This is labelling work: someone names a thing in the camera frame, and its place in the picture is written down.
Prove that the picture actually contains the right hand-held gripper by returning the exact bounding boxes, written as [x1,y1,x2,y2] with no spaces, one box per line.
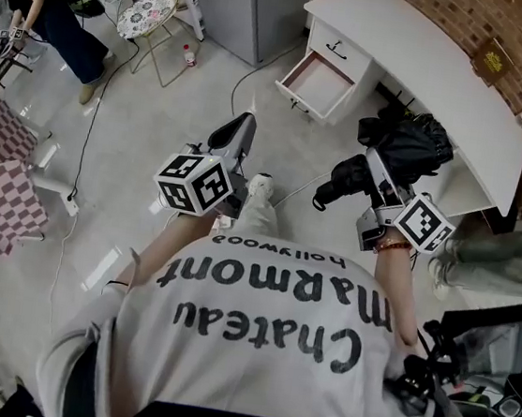
[352,146,465,264]

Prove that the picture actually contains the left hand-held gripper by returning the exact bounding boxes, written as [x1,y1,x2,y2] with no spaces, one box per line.
[149,101,261,224]

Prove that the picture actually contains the black umbrella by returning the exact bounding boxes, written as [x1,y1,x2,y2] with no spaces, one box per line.
[310,100,460,228]

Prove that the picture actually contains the person's left forearm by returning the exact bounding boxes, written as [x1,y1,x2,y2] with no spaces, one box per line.
[116,204,218,299]

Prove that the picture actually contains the person's right forearm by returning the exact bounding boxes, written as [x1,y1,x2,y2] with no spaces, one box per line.
[365,245,429,349]

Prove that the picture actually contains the black shoulder harness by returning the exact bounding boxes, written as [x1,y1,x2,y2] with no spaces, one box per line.
[380,350,450,417]

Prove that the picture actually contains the white drawer with keys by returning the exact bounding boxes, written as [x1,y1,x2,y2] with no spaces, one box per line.
[303,17,378,83]

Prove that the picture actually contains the white desk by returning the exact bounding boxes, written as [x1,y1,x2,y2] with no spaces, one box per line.
[279,0,522,226]

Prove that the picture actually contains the person's white shoe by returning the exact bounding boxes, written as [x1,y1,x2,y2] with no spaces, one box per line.
[246,171,277,201]

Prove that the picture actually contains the black router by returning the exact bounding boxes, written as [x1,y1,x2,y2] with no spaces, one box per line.
[376,88,423,124]

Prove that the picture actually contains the person's beige trousers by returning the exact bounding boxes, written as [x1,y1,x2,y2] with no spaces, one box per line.
[233,186,284,240]

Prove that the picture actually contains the white bottle red cap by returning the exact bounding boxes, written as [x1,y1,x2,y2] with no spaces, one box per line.
[179,43,200,68]

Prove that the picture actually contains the grey metal cabinet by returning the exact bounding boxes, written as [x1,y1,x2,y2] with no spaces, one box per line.
[178,0,312,73]

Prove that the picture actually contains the brown gold-printed box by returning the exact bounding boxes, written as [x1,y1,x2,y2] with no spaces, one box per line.
[467,34,519,91]

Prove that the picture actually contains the white power strip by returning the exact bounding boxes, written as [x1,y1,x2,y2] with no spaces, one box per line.
[59,192,82,218]

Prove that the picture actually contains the black screen device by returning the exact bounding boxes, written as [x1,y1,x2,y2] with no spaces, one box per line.
[417,289,522,392]

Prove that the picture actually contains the white printed t-shirt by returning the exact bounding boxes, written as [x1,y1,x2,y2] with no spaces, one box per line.
[30,213,485,417]

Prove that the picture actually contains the pink checkered tablecloth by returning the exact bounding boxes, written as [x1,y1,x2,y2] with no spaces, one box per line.
[0,85,65,262]

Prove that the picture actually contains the grey floor cable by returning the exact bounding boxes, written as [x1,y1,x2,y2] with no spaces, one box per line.
[228,34,306,126]

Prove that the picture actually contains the red beaded bracelet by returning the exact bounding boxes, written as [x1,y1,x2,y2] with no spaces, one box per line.
[373,235,414,258]

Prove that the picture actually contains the white floor cable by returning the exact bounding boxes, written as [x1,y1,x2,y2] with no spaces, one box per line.
[270,166,332,212]

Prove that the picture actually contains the black floor cable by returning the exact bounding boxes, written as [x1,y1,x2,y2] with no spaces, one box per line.
[68,33,141,208]

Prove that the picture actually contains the gold wire chair floral cushion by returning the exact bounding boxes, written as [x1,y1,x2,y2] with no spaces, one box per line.
[109,0,180,90]

